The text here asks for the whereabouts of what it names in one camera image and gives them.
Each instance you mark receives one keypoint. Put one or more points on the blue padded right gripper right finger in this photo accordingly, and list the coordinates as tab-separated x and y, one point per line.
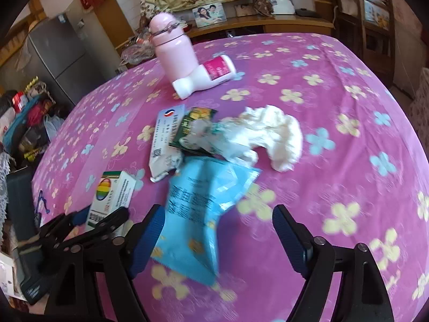
295	239

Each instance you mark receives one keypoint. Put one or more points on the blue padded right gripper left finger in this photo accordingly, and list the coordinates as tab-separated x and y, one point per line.
143	238

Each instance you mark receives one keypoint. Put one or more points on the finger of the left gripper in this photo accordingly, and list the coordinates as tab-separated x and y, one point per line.
58	228
105	227

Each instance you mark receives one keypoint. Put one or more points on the white blue medicine box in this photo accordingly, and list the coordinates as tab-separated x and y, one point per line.
164	157

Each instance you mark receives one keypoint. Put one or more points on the light blue plastic wrapper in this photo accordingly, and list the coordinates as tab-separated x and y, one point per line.
200	192

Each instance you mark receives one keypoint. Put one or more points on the white tissue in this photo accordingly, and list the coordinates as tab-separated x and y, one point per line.
268	128

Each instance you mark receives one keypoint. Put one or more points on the green snack wrapper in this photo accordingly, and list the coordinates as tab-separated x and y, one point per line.
191	128

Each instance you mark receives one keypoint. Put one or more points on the silver white wrapper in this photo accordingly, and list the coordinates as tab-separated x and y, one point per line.
207	137

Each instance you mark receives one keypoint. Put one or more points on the rainbow logo medicine box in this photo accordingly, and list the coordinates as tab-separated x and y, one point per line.
114	190

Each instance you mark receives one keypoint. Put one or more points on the pile of clutter bags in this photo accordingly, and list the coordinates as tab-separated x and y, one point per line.
30	119

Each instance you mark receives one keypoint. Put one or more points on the pink thermos bottle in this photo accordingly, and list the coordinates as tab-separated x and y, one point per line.
173	47

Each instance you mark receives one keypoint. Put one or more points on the grey refrigerator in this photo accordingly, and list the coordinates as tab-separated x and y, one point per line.
59	59

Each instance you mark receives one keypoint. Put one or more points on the white bottle pink label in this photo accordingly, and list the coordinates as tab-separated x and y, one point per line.
206	76

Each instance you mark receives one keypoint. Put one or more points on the wooden tv cabinet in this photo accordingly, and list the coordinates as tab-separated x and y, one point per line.
276	24

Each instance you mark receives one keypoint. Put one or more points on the framed couple photo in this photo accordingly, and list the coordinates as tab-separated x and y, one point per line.
209	14

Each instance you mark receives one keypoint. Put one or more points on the large wedding photo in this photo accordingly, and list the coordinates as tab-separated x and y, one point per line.
282	7

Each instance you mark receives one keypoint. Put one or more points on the wooden chair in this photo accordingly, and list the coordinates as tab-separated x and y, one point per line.
367	28

